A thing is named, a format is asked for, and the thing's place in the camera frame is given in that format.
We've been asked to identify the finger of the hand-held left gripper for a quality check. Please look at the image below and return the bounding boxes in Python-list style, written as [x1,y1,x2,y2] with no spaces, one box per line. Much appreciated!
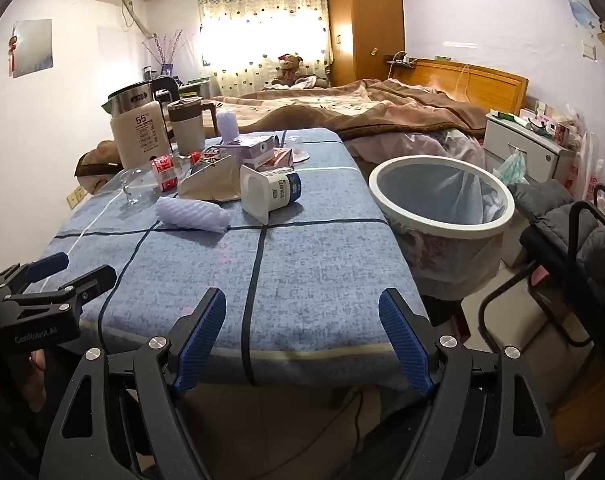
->
[0,252,70,306]
[2,266,117,313]

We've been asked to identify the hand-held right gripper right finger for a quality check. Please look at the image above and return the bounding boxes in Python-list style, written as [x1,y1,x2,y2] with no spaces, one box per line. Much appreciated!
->
[378,287,565,480]

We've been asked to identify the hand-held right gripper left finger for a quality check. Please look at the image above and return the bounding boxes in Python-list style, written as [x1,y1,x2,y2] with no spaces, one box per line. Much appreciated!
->
[40,287,228,480]

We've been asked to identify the clear bottle with red label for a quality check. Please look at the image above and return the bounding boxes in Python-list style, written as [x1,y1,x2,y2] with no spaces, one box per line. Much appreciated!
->
[90,154,179,207]

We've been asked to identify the white foam fruit net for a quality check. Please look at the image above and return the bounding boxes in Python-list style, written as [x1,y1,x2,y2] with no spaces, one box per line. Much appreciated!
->
[155,196,234,233]

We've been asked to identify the white round trash bin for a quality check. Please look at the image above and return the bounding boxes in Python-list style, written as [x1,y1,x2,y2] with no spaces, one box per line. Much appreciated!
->
[368,155,515,301]

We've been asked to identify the brown paper carton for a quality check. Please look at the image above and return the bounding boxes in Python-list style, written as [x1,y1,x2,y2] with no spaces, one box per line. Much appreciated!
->
[178,155,243,202]

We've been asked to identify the white yogurt cup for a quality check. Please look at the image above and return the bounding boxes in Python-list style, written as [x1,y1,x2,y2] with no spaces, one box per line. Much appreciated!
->
[240,165,303,226]

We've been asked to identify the purple paper box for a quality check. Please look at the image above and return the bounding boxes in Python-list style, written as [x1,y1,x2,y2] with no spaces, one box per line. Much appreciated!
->
[217,135,276,168]

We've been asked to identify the pink packet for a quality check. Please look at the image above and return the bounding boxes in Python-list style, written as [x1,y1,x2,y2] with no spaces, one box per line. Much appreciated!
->
[260,147,296,171]

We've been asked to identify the small white foam net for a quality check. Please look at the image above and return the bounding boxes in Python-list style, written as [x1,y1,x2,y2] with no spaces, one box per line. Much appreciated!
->
[218,112,240,141]

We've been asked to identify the dark red box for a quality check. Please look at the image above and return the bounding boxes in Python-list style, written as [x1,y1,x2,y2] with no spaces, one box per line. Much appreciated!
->
[452,305,470,338]

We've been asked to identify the blue checked tablecloth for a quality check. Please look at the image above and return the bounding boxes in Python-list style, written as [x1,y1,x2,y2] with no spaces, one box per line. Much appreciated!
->
[30,127,430,386]

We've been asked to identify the brown fleece cloth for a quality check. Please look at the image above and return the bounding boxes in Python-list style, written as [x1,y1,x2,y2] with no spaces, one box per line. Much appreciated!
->
[75,140,123,178]

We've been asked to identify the translucent bin liner bag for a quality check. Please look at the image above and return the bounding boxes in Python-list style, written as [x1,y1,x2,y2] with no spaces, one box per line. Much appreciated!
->
[377,162,508,301]

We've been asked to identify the cream steel electric kettle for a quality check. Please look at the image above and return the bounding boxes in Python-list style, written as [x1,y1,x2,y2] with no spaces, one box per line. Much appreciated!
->
[101,76,180,171]

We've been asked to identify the beige mug with brown lid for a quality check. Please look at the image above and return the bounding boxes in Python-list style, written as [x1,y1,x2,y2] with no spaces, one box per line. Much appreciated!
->
[166,97,218,157]

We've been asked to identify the pink duvet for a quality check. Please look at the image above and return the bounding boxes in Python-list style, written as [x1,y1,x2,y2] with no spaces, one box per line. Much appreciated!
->
[345,127,488,181]

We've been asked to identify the grey quilted cushion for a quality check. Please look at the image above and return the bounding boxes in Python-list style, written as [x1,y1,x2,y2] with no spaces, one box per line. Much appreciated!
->
[507,180,605,306]

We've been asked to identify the black metal chair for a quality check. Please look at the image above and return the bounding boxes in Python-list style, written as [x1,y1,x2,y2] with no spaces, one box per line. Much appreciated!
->
[479,185,605,351]

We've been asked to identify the green plastic bag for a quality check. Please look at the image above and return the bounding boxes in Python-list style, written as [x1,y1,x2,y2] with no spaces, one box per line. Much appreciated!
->
[492,147,530,186]

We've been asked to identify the cluttered desk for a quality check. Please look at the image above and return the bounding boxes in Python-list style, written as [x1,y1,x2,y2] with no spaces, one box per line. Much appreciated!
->
[177,77,218,101]

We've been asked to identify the white nightstand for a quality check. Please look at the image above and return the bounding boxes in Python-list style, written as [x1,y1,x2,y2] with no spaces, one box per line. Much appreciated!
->
[483,112,575,183]

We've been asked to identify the vase with purple branches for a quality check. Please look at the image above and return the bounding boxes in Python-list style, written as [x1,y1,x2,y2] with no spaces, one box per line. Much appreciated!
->
[142,30,196,78]

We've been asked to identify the bed with brown blanket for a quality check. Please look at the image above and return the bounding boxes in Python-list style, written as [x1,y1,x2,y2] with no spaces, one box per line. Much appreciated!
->
[210,79,488,141]

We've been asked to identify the white red printed plastic bags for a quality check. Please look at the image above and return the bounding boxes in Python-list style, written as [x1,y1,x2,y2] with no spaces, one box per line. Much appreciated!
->
[567,132,605,201]

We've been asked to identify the pile of small boxes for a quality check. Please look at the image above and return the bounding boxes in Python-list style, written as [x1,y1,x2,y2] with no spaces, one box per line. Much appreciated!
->
[519,102,583,148]

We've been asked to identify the white air conditioner pipe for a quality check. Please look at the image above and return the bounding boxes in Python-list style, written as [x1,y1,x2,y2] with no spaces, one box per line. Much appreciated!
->
[117,0,156,38]

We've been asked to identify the wooden bed headboard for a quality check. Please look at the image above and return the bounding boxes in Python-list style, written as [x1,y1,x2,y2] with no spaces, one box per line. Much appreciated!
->
[388,57,529,116]

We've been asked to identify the brown teddy bear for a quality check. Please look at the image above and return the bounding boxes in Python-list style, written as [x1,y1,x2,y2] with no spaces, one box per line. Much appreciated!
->
[271,52,328,88]

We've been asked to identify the wooden wardrobe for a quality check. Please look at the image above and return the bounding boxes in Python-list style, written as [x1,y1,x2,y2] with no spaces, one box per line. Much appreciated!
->
[325,0,405,88]

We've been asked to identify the patterned window curtain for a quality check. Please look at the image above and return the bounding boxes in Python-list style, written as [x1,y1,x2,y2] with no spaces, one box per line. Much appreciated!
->
[196,0,333,96]

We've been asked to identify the black floor cable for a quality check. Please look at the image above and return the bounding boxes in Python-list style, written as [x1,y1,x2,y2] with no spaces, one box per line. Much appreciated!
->
[302,390,368,461]

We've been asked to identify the wall poster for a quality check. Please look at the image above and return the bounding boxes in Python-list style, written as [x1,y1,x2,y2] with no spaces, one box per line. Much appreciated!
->
[11,19,53,78]

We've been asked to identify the cartoon wall sticker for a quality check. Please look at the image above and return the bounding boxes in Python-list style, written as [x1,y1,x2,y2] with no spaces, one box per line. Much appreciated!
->
[565,0,605,71]

